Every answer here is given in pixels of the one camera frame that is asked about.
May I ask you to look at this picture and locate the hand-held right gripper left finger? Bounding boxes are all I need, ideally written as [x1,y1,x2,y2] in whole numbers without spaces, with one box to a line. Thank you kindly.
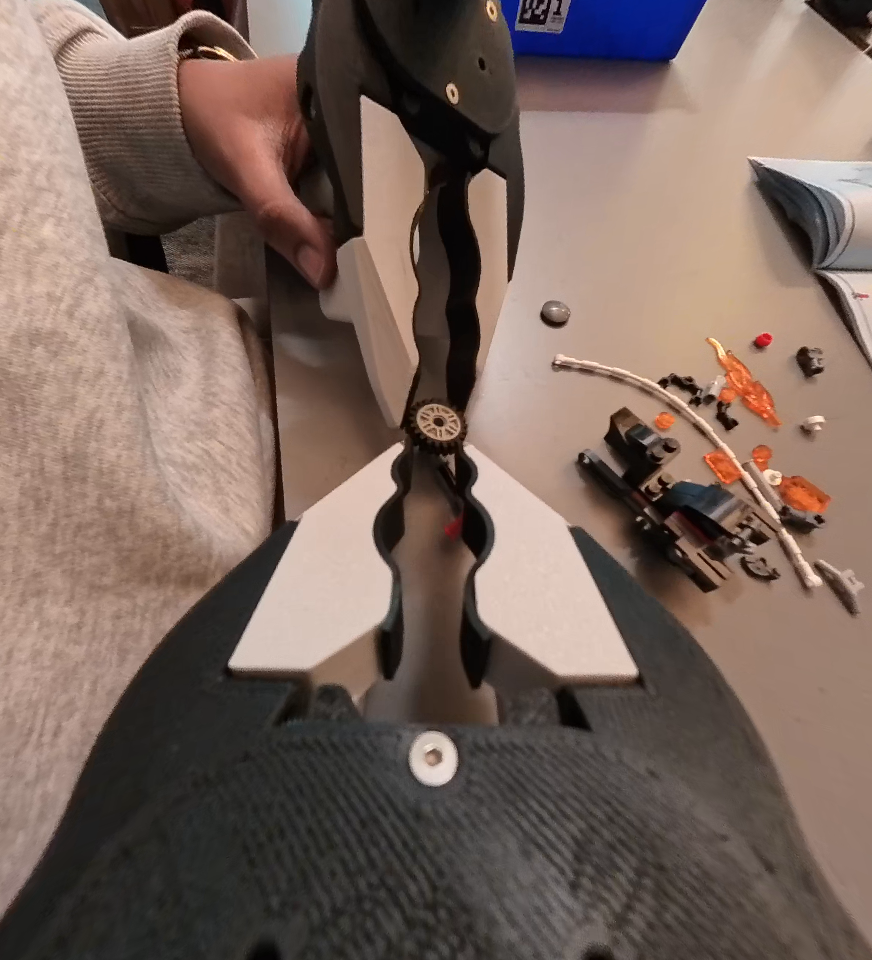
[228,442,413,685]

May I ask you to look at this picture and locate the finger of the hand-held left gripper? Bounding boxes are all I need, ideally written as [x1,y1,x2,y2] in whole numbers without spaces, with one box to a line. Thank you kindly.
[436,159,513,415]
[319,96,444,432]

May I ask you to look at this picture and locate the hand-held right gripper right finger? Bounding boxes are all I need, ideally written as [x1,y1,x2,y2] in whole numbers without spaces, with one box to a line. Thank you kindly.
[464,447,641,689]

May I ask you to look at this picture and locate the lego axle with red connector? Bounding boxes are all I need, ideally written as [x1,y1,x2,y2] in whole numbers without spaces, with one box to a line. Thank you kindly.
[433,450,470,540]

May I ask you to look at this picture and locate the small grey lego wheel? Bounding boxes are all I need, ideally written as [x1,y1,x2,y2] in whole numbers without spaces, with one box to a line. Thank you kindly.
[406,399,468,454]

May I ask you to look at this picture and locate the person's left forearm grey sleeve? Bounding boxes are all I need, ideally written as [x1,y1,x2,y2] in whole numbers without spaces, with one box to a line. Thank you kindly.
[27,0,258,235]

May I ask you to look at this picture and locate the black lego motorcycle body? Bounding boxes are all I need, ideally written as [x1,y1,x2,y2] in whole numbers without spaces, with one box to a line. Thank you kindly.
[576,407,782,594]

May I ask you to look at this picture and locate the orange transparent lego wedge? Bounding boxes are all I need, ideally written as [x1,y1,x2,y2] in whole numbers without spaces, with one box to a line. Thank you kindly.
[778,475,833,516]

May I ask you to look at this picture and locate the orange transparent lego flame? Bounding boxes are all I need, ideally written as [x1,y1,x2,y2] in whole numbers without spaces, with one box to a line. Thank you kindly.
[705,336,782,429]

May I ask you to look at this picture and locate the grey lego blade piece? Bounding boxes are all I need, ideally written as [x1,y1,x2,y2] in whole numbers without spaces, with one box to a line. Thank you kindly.
[814,558,866,617]

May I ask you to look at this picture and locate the lego instruction booklet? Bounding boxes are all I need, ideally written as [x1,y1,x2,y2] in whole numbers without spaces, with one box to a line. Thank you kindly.
[748,155,872,434]

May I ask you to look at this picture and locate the person's left hand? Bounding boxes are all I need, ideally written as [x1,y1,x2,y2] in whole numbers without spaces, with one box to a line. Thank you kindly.
[179,54,337,291]

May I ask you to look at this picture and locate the blue plastic bin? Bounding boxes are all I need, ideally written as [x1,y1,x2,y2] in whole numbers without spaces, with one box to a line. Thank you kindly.
[499,0,708,63]

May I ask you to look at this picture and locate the dark laptop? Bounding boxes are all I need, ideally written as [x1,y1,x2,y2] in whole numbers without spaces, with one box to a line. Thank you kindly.
[805,0,872,93]

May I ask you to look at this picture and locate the white flexible lego hose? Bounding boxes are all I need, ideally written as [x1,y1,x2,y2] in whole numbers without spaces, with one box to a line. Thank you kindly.
[552,354,821,591]

